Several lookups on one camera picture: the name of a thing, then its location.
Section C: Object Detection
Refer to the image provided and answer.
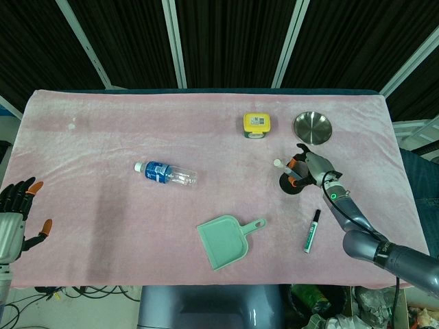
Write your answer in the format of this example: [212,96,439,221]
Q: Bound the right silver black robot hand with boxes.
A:
[287,143,343,188]

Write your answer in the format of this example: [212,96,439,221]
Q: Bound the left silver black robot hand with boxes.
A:
[0,176,54,265]

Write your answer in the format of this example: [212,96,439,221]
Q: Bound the clear test tube white cap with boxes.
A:
[273,158,305,182]

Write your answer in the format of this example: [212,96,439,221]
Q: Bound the black mesh pen holder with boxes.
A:
[278,162,311,195]

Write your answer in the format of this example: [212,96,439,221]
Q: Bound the round stainless steel dish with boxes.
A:
[292,110,333,145]

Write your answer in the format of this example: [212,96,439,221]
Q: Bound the green marker with black cap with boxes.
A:
[302,208,322,254]

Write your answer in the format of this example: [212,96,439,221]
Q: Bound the green tub with yellow lid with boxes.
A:
[243,112,270,141]

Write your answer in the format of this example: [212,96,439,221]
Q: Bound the blue denim fabric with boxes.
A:
[399,149,439,243]

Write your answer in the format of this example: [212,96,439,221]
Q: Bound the white metal rack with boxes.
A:
[392,114,439,152]

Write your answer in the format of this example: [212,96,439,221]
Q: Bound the mint green plastic dustpan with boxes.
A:
[196,215,268,273]

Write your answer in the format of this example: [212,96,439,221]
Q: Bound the pink plush table cloth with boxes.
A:
[8,89,429,289]

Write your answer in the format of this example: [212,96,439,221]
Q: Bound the green plastic wrapper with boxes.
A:
[291,284,332,315]

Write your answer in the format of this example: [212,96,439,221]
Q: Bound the crumpled grey plastic bag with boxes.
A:
[354,286,399,327]

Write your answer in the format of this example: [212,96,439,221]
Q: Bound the clear bottle with blue label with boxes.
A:
[134,160,199,188]

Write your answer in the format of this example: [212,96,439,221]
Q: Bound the grey robot torso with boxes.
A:
[137,284,286,329]

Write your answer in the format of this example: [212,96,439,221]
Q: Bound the black floor cables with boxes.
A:
[34,286,142,303]

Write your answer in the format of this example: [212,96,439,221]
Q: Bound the white metal frame post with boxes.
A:
[54,0,112,88]
[379,32,439,97]
[270,0,311,88]
[0,95,24,119]
[162,0,188,88]

